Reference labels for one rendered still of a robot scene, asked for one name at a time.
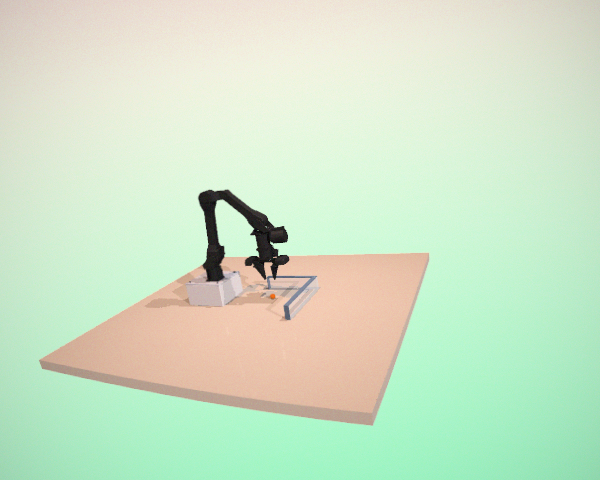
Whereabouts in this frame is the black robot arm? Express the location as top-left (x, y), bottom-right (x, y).
top-left (198, 189), bottom-right (288, 282)

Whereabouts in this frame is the clear l-shaped low wall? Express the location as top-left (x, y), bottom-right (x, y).
top-left (276, 276), bottom-right (317, 320)
top-left (267, 277), bottom-right (319, 318)

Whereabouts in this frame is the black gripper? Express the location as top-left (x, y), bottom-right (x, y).
top-left (244, 243), bottom-right (290, 280)

